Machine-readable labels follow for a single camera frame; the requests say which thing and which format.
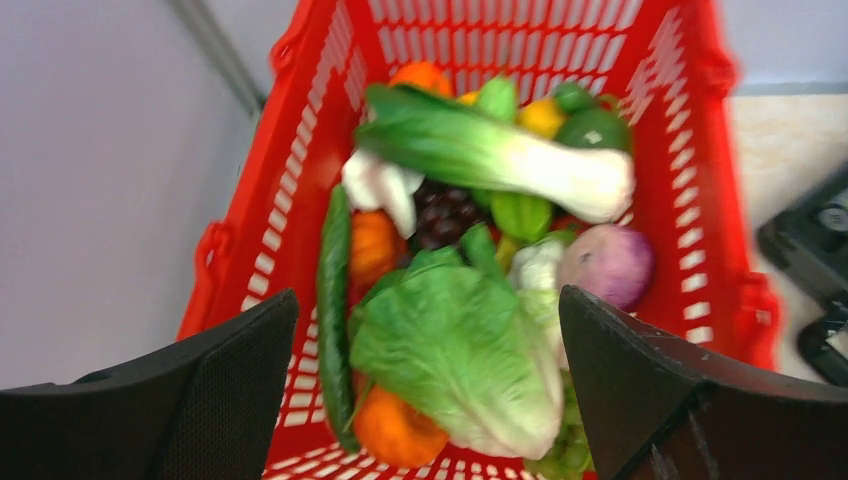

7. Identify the orange pumpkin toy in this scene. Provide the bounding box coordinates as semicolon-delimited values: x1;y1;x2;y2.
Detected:
349;210;407;289

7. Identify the yellow lemon toy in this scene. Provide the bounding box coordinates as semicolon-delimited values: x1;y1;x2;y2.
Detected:
516;97;568;140

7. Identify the orange fruit toy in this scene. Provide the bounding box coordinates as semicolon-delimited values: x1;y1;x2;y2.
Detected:
388;61;454;97

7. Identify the green grapes toy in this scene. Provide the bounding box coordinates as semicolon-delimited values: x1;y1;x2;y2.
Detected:
523;370;595;479

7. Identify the white mushroom toy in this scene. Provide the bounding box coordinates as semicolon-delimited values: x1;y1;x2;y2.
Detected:
341;149;424;240

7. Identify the purple onion toy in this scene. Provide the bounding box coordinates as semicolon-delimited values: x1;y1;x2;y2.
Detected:
556;224;654;310

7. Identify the black poker chip case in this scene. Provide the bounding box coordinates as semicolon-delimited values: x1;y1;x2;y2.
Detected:
756;164;847;387

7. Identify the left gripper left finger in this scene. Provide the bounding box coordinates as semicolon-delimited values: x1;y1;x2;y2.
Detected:
1;290;299;479

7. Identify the pale cabbage toy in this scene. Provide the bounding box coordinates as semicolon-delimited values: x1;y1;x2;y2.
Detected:
508;238;569;371

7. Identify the green bell pepper toy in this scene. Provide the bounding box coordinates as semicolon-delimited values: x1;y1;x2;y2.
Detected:
490;191;554;243

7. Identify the green lettuce toy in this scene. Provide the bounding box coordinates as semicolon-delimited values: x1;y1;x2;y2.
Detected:
350;225;564;460

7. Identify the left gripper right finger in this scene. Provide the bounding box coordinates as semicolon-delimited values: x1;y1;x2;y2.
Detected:
559;286;847;479

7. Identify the green bok choy toy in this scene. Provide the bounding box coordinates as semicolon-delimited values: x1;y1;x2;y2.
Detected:
353;83;636;224

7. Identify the green cucumber toy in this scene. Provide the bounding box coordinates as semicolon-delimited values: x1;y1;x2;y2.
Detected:
315;185;361;454

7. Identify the dark purple grapes toy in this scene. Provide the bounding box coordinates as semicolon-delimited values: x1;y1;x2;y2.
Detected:
413;180;488;250

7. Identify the red plastic basket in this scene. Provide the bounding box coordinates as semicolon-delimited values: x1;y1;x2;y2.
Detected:
179;1;780;479

